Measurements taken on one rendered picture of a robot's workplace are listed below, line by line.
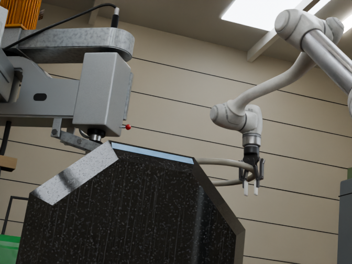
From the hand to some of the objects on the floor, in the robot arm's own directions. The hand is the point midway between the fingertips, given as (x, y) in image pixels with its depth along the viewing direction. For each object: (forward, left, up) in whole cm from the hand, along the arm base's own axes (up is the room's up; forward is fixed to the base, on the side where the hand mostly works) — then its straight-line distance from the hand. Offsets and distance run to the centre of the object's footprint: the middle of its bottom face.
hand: (251, 188), depth 269 cm
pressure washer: (+131, -133, -87) cm, 206 cm away
